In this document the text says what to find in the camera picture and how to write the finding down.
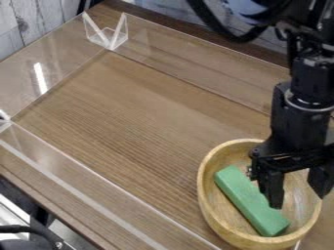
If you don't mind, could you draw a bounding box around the green rectangular block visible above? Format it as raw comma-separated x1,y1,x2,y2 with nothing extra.
214,165,290,237

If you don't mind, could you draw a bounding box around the wooden bowl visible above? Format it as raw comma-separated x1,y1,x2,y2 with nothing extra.
197,139,322,250

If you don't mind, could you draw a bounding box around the clear acrylic tray wall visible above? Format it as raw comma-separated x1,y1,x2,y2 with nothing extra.
0,12,334,250

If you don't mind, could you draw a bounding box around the black metal table bracket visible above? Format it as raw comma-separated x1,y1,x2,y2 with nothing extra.
28,217,78,250

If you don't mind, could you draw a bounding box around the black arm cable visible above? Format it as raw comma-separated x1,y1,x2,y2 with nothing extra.
187,0,293,44

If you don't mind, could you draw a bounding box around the clear acrylic corner bracket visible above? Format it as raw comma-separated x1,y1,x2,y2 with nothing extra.
83,12,129,51

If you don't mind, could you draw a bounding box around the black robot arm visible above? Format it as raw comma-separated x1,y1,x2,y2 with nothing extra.
250,0,334,209

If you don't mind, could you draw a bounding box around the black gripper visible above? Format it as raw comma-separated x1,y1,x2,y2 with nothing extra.
250,83,334,209

